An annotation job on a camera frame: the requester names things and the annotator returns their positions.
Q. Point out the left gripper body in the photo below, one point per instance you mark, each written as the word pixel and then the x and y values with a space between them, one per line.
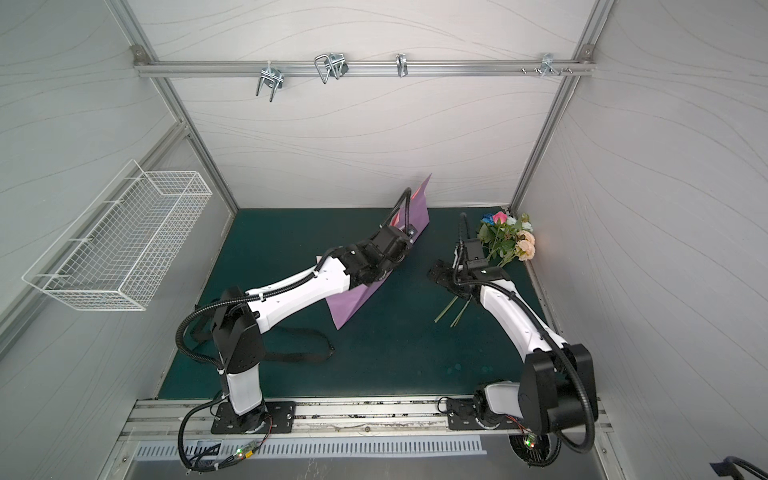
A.
pixel 381 271

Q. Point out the pink purple wrapping paper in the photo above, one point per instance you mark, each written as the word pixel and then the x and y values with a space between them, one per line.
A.
pixel 409 214

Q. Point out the mint fake flower stem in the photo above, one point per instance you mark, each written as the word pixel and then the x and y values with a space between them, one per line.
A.
pixel 520 224

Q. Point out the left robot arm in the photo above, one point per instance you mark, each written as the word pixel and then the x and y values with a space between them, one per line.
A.
pixel 241 320

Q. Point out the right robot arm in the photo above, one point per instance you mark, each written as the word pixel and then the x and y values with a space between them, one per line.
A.
pixel 556 393

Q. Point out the green table mat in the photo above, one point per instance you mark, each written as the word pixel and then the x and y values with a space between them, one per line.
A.
pixel 397 343

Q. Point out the metal U-bolt clamp middle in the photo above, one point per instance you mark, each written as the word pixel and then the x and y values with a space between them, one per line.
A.
pixel 331 65

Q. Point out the metal u-bolt clamp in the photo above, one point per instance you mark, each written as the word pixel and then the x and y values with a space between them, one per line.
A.
pixel 270 80
pixel 331 65

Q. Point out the metal U-bolt clamp left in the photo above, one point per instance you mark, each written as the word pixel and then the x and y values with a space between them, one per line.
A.
pixel 270 80

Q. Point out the metal bolt clamp right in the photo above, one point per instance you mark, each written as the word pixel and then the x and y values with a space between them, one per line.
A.
pixel 547 68

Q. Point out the white vent grille strip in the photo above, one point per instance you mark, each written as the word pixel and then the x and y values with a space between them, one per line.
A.
pixel 329 447

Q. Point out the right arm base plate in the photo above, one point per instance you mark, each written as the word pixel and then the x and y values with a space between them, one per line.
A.
pixel 470 414

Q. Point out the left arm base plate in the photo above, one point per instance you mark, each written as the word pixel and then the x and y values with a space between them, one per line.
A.
pixel 278 417

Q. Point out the metal bracket clamp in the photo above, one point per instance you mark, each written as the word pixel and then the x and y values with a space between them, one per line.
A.
pixel 401 65

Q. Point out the white wire basket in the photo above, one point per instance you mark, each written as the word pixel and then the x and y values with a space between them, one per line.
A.
pixel 115 254

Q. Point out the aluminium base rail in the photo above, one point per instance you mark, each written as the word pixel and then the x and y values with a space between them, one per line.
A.
pixel 315 417

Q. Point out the aluminium crossbar rail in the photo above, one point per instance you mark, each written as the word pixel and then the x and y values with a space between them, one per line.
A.
pixel 357 68

